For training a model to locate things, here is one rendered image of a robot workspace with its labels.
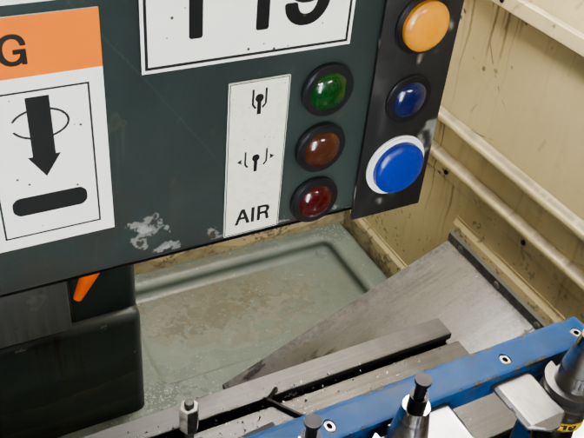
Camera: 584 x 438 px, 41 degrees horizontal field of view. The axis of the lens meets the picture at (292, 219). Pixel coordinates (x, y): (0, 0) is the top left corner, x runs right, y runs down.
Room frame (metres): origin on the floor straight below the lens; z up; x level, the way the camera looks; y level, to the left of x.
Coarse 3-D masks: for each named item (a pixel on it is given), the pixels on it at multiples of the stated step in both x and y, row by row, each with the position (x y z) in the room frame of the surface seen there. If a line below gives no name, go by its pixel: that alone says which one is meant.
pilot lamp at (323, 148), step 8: (320, 136) 0.32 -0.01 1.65; (328, 136) 0.32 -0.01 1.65; (336, 136) 0.33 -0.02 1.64; (312, 144) 0.32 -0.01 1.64; (320, 144) 0.32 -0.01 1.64; (328, 144) 0.32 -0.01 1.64; (336, 144) 0.32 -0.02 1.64; (312, 152) 0.32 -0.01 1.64; (320, 152) 0.32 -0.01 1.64; (328, 152) 0.32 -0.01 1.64; (336, 152) 0.33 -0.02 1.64; (312, 160) 0.32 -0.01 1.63; (320, 160) 0.32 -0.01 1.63; (328, 160) 0.32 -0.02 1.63
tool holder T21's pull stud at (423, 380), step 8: (416, 376) 0.46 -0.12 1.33; (424, 376) 0.46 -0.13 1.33; (416, 384) 0.45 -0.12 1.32; (424, 384) 0.45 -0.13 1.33; (416, 392) 0.45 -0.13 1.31; (424, 392) 0.45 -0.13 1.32; (408, 400) 0.46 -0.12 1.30; (416, 400) 0.45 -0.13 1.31; (424, 400) 0.45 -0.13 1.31; (416, 408) 0.45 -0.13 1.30; (424, 408) 0.45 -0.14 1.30
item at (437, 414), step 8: (432, 408) 0.52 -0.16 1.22; (440, 408) 0.52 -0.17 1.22; (448, 408) 0.52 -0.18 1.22; (432, 416) 0.51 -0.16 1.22; (440, 416) 0.51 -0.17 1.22; (448, 416) 0.51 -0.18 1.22; (456, 416) 0.51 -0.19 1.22; (432, 424) 0.50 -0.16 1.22; (440, 424) 0.50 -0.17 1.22; (448, 424) 0.50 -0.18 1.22; (456, 424) 0.50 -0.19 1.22; (464, 424) 0.50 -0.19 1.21; (432, 432) 0.49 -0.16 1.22; (440, 432) 0.49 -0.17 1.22; (448, 432) 0.49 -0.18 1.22; (456, 432) 0.49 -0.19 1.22; (464, 432) 0.49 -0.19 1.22
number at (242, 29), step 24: (240, 0) 0.30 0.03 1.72; (264, 0) 0.31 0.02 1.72; (288, 0) 0.31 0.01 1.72; (312, 0) 0.32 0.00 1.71; (336, 0) 0.32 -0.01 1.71; (240, 24) 0.30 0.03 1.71; (264, 24) 0.31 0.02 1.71; (288, 24) 0.31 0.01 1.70; (312, 24) 0.32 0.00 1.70; (336, 24) 0.33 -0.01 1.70
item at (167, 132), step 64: (64, 0) 0.27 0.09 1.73; (128, 0) 0.28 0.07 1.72; (384, 0) 0.34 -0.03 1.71; (128, 64) 0.28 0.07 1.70; (256, 64) 0.31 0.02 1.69; (320, 64) 0.32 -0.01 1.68; (128, 128) 0.28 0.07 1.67; (192, 128) 0.29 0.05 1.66; (128, 192) 0.28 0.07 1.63; (192, 192) 0.29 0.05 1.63; (0, 256) 0.25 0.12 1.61; (64, 256) 0.26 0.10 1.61; (128, 256) 0.28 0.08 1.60
